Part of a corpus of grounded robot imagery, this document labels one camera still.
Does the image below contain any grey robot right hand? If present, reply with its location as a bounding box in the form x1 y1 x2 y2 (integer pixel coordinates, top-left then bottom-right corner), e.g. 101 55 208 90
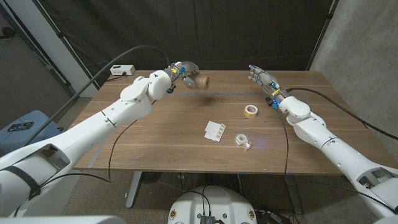
247 64 289 110

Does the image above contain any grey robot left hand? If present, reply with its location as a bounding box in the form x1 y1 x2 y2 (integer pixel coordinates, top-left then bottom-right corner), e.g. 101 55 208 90
166 60 201 93

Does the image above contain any brown twine spool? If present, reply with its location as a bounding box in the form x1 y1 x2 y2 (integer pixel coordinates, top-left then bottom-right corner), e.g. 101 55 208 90
194 73 211 91

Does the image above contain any brown twine strand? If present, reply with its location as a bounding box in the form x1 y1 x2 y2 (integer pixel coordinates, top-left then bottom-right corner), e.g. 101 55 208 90
194 88 246 121

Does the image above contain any white yellow sticker roll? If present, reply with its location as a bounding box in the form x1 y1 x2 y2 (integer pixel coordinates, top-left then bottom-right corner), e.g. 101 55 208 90
244 105 259 118

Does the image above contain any clear tape roll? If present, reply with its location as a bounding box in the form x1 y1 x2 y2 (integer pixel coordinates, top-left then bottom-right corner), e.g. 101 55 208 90
234 133 252 151

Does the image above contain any white sticker sheet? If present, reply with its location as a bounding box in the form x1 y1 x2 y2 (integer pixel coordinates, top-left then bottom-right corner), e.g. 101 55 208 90
203 120 227 143

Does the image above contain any black backdrop curtain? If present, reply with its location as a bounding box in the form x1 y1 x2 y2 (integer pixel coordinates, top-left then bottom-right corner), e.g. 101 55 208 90
32 0 340 88

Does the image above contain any white power socket box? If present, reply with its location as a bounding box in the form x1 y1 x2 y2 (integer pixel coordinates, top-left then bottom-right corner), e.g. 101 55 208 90
109 64 136 77

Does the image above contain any black backdrop stand pole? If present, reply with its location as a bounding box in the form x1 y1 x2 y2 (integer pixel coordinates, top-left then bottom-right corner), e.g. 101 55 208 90
30 0 102 91
306 0 340 72

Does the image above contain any grey table leg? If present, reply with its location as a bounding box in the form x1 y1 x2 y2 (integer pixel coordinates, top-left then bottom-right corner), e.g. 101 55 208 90
125 170 144 209
284 174 304 215

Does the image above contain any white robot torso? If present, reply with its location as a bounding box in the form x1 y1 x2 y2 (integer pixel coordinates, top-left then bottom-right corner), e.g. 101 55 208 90
167 185 258 224

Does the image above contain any floor power strip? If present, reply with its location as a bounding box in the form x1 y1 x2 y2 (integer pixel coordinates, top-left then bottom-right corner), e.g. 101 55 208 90
254 210 292 224

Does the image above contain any black torso connector box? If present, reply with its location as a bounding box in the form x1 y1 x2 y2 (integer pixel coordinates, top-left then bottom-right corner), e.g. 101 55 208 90
200 214 225 224

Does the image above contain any black flat device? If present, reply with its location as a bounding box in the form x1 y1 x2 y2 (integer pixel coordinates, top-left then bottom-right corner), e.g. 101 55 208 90
7 121 35 133

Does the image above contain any blue chair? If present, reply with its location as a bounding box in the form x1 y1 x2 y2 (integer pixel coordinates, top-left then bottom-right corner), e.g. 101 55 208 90
0 110 62 157

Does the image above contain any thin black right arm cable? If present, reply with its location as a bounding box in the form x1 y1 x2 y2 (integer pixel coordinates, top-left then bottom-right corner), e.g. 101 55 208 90
276 108 290 175

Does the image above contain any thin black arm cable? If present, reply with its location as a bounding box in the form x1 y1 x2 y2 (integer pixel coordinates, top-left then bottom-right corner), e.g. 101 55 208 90
276 108 290 175
39 99 156 188

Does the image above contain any black socket box cable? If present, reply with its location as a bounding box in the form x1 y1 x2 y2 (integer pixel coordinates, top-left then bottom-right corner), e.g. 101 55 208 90
106 72 127 82

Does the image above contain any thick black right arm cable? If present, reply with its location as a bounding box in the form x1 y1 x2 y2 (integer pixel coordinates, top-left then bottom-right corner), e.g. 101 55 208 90
285 86 398 141

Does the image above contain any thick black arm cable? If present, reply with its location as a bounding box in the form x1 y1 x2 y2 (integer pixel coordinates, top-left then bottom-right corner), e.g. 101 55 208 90
23 44 172 147
285 86 398 141

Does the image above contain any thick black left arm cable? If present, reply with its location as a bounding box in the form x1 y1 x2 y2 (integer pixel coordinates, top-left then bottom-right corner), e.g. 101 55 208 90
23 44 172 147

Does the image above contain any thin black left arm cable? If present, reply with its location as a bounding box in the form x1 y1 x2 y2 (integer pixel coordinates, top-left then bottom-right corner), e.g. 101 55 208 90
39 99 156 188

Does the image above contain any thin black torso cable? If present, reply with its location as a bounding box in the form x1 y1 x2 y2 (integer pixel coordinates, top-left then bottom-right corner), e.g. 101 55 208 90
182 185 212 217

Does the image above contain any black wall rail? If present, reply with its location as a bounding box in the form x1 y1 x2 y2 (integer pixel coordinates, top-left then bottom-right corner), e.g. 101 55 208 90
0 2 78 101

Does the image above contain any black wall hook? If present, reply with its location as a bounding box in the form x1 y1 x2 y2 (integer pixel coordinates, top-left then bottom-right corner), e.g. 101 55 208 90
0 26 18 40

